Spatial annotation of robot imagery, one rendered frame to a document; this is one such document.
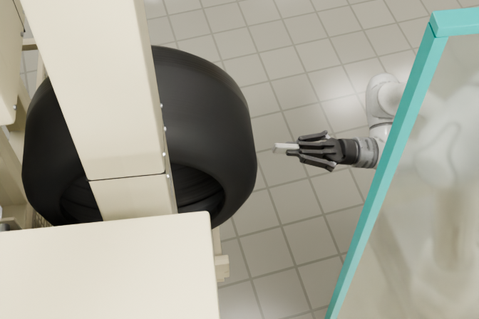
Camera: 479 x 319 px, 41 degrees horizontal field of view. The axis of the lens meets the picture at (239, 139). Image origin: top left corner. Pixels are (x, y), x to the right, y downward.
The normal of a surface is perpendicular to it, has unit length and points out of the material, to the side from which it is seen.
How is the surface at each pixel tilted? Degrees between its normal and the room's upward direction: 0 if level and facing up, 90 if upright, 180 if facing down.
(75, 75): 90
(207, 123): 40
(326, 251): 0
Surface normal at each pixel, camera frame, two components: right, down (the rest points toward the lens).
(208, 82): 0.62, -0.50
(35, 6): 0.11, 0.83
